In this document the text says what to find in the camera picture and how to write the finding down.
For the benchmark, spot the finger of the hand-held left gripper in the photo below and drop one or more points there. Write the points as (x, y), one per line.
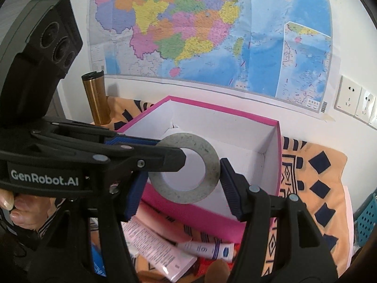
(165, 160)
(132, 141)

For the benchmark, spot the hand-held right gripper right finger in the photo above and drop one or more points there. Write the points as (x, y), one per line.
(231, 191)

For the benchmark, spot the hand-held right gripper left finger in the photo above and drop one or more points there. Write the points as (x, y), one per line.
(135, 196)

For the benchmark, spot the pale pink printed tube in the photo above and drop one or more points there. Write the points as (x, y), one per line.
(153, 247)

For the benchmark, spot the pink cardboard box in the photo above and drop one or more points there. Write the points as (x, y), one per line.
(256, 137)

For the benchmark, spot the person's left hand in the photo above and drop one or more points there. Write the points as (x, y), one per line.
(26, 212)

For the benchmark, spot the plain pink tube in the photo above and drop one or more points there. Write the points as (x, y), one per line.
(165, 221)

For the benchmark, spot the gold thermos bottle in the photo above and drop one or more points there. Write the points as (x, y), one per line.
(97, 100)

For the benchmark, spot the white blue-label tube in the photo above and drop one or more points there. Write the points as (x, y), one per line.
(206, 249)

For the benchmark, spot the blue packet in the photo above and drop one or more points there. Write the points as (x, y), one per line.
(97, 261)

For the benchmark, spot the brown round object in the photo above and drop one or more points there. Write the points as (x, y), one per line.
(218, 272)

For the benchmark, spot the orange patterned blanket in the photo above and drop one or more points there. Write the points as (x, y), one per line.
(312, 165)

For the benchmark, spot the blue plastic basket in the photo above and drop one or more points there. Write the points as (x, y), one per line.
(366, 218)

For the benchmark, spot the colourful wall map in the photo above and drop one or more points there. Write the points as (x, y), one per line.
(206, 35)

